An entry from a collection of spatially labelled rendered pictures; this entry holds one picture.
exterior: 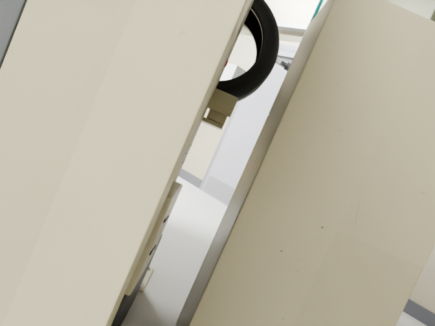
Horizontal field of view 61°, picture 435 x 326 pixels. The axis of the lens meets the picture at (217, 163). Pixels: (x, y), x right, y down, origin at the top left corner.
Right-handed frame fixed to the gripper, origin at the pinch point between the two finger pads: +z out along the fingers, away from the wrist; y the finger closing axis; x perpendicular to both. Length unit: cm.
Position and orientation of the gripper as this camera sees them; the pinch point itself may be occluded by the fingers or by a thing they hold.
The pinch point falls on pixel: (280, 62)
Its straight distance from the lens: 208.0
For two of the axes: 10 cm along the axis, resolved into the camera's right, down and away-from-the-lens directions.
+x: -5.3, 8.5, 0.6
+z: -8.5, -5.2, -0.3
